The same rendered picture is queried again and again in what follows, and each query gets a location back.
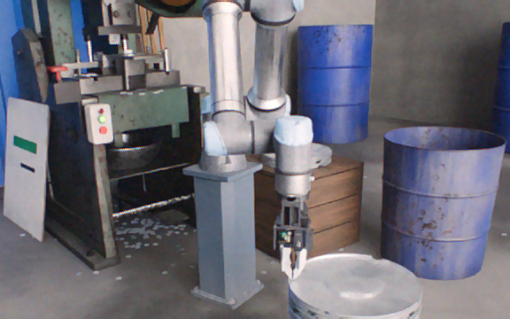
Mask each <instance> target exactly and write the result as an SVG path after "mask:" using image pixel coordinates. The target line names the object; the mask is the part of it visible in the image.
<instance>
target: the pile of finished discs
mask: <svg viewBox="0 0 510 319"><path fill-rule="evenodd" d="M331 156H332V150H330V148H328V147H326V146H323V145H320V144H315V143H312V169H314V168H318V166H320V167H322V166H325V165H327V164H329V163H330V162H331V160H332V159H331V158H332V157H331ZM259 160H260V162H262V163H263V164H265V165H267V166H269V165H270V167H274V168H275V165H274V154H260V155H259ZM317 165H318V166H317Z"/></svg>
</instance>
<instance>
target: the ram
mask: <svg viewBox="0 0 510 319"><path fill-rule="evenodd" d="M88 5H89V20H90V27H106V26H137V17H136V7H135V0H94V1H88Z"/></svg>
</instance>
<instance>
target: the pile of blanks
mask: <svg viewBox="0 0 510 319"><path fill-rule="evenodd" d="M288 300H289V308H288V314H289V319H330V318H327V317H324V316H321V315H317V314H315V313H313V312H311V311H309V310H308V309H305V308H303V307H301V306H300V305H299V304H298V303H297V301H296V300H295V299H294V298H293V297H292V295H291V293H290V289H289V296H288ZM420 312H421V303H420V304H419V306H418V307H417V308H415V309H414V310H413V311H411V312H410V313H408V315H406V316H403V317H401V318H399V319H420Z"/></svg>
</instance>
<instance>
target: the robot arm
mask: <svg viewBox="0 0 510 319"><path fill-rule="evenodd" d="M303 7H304V0H203V3H202V15H203V20H204V22H205V23H206V24H207V40H208V59H209V80H210V95H208V96H206V97H204V99H203V101H202V116H203V134H204V146H203V150H202V153H201V157H200V160H199V168H200V169H201V170H203V171H205V172H210V173H230V172H235V171H239V170H243V169H245V168H246V166H247V163H246V157H245V155H248V154H274V165H275V171H274V189H275V190H276V198H277V199H278V200H281V202H282V214H280V216H277V217H276V220H275V223H274V237H273V244H274V249H276V251H277V252H278V255H279V261H280V263H281V264H282V271H284V270H285V272H286V273H287V275H288V276H289V278H290V279H293V280H295V279H296V278H297V276H298V275H299V273H300V272H301V270H302V268H303V267H304V265H305V263H306V262H307V259H308V257H309V255H310V252H311V251H312V249H313V243H314V236H313V231H314V229H311V226H310V223H312V221H311V220H310V218H308V215H309V207H308V205H307V204H306V201H307V200H308V199H309V198H310V190H311V181H313V180H314V177H313V176H311V173H312V141H313V131H312V121H311V119H309V118H308V117H304V116H290V97H289V96H288V95H287V94H286V92H285V90H283V89H282V73H283V65H284V56H286V48H287V38H288V30H289V24H290V23H292V22H293V21H294V19H295V17H296V11H297V12H299V11H302V10H303ZM243 12H251V19H252V20H253V21H254V22H255V23H256V24H255V43H254V64H253V84H252V87H250V89H249V90H248V94H247V96H244V95H243V71H242V57H241V42H240V27H239V22H240V21H241V19H242V18H243ZM292 248H294V251H295V254H296V256H297V257H296V259H295V267H294V269H293V267H292V265H291V262H292V259H291V257H290V253H291V250H292Z"/></svg>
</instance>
